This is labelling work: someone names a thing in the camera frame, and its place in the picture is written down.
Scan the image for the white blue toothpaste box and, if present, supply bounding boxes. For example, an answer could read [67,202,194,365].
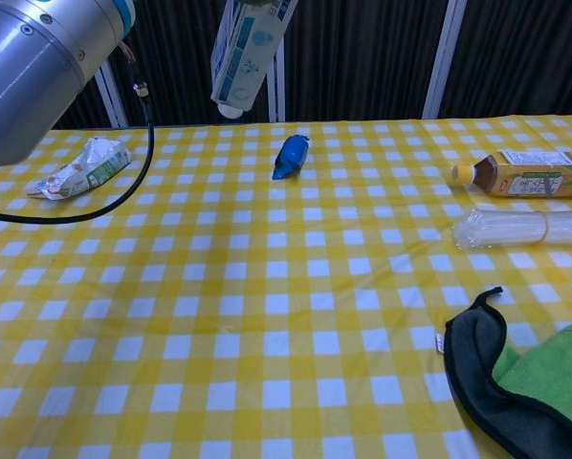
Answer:
[209,0,299,120]

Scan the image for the white green packet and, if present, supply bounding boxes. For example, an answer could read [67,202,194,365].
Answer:
[25,136,133,201]

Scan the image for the black pleated curtain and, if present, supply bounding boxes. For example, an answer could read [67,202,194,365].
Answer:
[51,0,572,131]

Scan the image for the blue twisted plastic wrapper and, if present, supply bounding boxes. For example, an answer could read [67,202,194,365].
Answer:
[271,134,312,182]

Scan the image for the yellow label tea bottle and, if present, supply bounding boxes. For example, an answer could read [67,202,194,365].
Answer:
[451,149,572,199]

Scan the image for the yellow white checkered tablecloth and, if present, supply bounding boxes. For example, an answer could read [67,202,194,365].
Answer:
[0,112,572,459]

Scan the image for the clear plastic straw bundle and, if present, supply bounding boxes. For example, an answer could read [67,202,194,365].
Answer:
[451,208,572,249]

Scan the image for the grey cloth with black trim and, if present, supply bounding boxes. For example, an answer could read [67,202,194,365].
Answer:
[433,286,572,459]

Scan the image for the green microfiber cloth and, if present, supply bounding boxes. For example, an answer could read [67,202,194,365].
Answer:
[492,320,572,413]

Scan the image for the white frame post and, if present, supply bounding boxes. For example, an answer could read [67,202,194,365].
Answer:
[93,60,128,129]
[264,37,286,123]
[421,0,469,120]

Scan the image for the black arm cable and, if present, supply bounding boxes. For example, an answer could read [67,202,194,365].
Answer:
[0,40,156,226]

